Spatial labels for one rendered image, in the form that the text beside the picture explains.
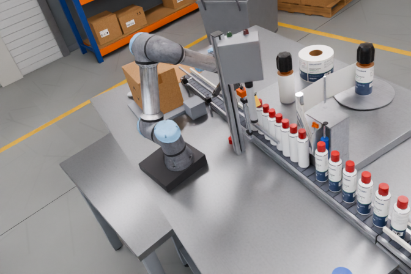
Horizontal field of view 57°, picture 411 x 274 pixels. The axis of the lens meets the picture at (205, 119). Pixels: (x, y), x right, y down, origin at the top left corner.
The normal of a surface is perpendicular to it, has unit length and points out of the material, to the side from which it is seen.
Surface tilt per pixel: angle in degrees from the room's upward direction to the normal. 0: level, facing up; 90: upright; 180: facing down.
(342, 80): 90
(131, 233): 0
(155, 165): 4
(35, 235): 0
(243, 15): 93
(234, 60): 90
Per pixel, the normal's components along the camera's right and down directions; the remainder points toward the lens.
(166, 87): 0.49, 0.44
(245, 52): -0.08, 0.61
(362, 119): -0.20, -0.79
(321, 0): -0.68, 0.54
